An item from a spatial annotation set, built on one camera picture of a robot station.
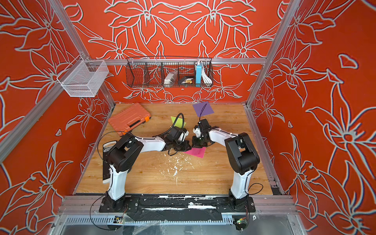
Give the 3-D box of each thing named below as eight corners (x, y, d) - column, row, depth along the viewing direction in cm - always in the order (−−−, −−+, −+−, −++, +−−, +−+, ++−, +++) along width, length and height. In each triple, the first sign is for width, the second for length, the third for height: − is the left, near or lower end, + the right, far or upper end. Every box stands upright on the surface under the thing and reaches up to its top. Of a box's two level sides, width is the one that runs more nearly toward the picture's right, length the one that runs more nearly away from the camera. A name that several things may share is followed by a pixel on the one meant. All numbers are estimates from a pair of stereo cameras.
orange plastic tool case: (109, 123, 109) (106, 119, 105) (139, 106, 121) (137, 101, 116) (122, 138, 100) (119, 134, 96) (152, 118, 112) (150, 113, 108)
